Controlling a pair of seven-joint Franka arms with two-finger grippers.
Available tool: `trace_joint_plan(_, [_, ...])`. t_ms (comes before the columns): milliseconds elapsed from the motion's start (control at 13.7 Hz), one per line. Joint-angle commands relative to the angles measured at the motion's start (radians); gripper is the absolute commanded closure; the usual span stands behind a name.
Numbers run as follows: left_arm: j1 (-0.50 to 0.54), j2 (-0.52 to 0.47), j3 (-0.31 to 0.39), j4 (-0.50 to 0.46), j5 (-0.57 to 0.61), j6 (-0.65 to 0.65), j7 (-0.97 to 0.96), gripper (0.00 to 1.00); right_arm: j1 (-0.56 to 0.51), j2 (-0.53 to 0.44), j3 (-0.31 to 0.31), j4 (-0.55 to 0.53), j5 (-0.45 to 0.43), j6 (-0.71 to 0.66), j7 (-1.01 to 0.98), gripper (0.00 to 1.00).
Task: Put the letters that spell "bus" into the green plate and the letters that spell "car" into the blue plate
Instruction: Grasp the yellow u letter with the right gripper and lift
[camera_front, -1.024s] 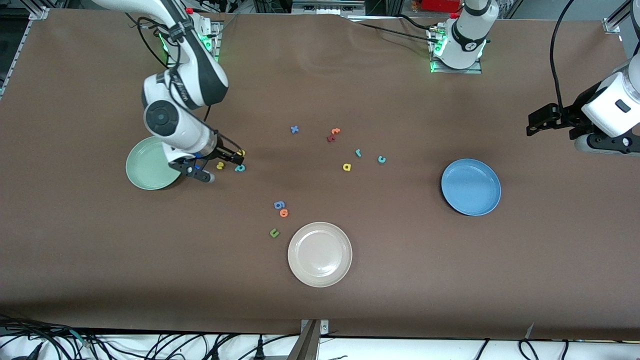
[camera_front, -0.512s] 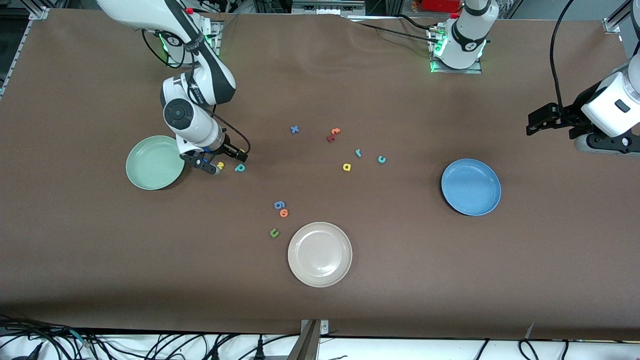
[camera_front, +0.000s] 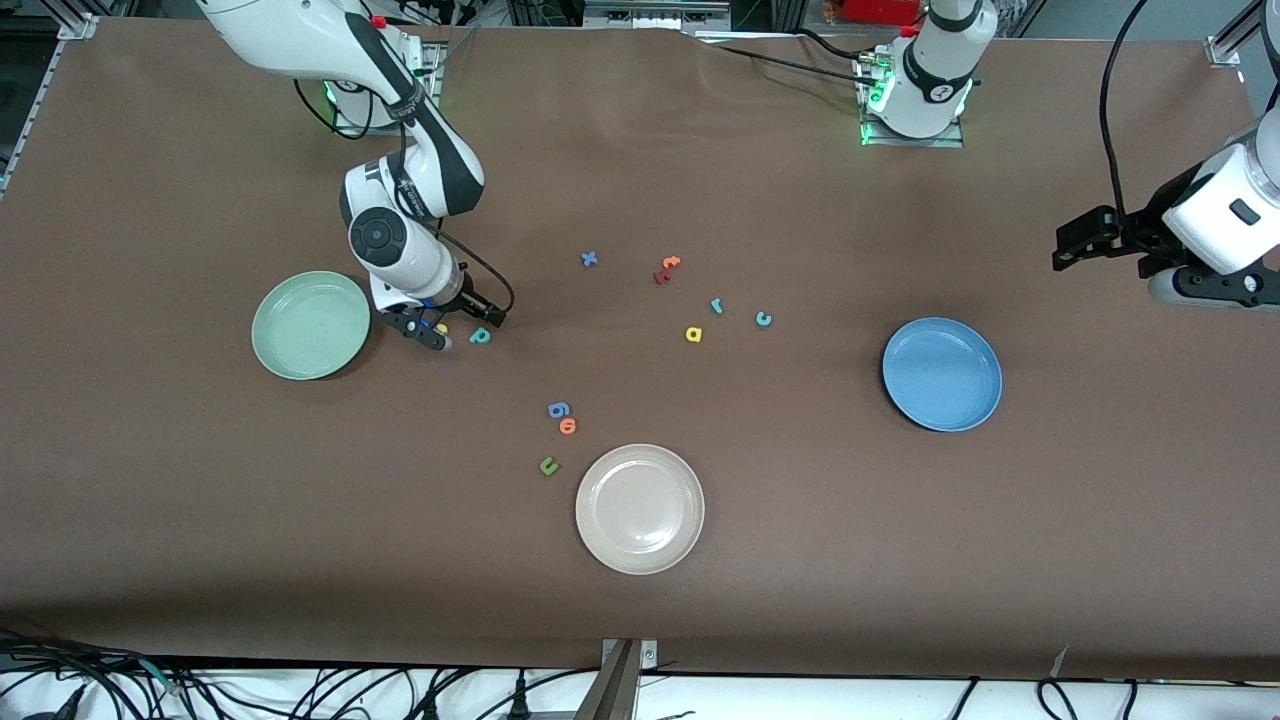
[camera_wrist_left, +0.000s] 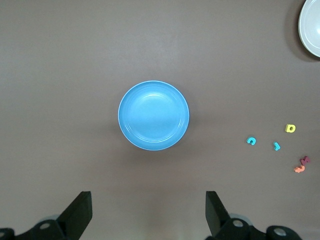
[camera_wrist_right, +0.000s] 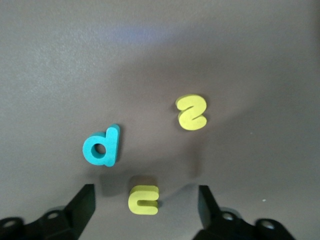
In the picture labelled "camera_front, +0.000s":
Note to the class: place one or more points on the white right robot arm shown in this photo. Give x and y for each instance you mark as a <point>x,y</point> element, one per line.
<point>300,40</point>

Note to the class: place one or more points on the red box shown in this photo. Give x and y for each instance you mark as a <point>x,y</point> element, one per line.
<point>870,10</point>

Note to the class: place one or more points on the aluminium frame rail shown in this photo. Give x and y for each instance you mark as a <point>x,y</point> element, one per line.
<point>75,25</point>

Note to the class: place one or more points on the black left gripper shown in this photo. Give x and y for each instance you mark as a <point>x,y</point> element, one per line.
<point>1146,230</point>

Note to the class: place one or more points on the blue plate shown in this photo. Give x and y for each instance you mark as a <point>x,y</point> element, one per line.
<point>942,374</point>

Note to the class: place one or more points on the aluminium profile with bracket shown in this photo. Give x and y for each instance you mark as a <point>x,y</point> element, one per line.
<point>615,690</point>

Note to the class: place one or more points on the brown table cover mat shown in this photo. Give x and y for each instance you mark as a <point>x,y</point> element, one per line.
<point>700,600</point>

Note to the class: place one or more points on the aluminium frame corner profile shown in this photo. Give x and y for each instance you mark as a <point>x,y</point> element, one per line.
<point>1228,48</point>

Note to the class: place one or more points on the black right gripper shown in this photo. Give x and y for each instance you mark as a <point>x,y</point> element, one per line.
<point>474,301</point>

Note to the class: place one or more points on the beige plate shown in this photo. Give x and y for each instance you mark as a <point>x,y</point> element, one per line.
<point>640,509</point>

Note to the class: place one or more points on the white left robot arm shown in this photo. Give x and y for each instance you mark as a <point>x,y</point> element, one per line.
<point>935,70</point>

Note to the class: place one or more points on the green plate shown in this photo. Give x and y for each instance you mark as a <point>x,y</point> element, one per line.
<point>311,325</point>

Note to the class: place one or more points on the black connector plug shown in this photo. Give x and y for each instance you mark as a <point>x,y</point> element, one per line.
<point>65,705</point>

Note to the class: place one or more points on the black power plug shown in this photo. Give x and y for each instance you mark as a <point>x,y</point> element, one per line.
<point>520,695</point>

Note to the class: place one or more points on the grey power strip box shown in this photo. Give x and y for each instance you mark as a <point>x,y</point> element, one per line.
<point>655,14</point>

